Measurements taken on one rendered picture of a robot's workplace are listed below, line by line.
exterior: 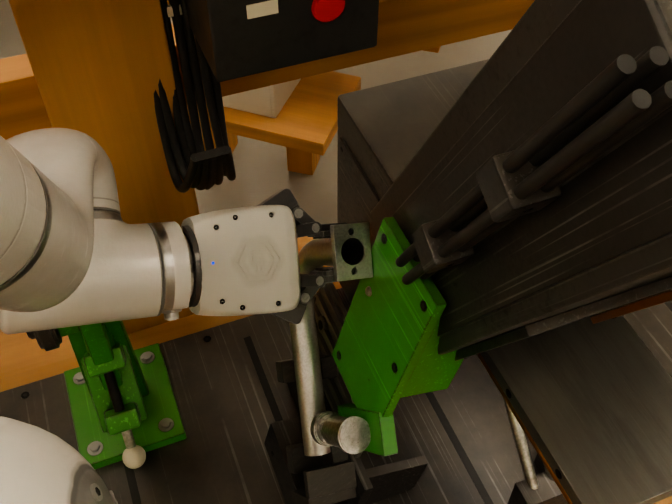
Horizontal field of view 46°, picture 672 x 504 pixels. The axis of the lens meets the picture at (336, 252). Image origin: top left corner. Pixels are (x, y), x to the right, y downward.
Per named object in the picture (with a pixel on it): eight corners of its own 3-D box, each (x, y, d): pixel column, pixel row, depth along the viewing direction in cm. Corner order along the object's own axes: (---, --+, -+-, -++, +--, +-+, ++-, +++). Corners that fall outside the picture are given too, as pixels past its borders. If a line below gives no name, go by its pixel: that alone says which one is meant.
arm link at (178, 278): (167, 325, 67) (201, 320, 69) (159, 221, 67) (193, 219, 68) (146, 317, 75) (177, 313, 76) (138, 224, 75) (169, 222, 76)
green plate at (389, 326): (437, 425, 85) (512, 294, 72) (370, 440, 82) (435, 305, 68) (393, 344, 92) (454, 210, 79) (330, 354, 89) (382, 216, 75)
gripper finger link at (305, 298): (303, 305, 76) (364, 297, 79) (300, 271, 76) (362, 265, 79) (290, 302, 79) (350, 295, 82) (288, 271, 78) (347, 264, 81)
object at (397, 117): (574, 310, 115) (642, 127, 89) (382, 375, 107) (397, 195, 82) (511, 225, 126) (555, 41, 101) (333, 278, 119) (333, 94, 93)
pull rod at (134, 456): (150, 468, 95) (141, 445, 91) (127, 476, 94) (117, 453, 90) (140, 429, 98) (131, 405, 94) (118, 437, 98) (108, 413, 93)
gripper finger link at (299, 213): (298, 240, 75) (360, 235, 78) (295, 207, 75) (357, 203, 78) (285, 241, 78) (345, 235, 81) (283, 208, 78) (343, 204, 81)
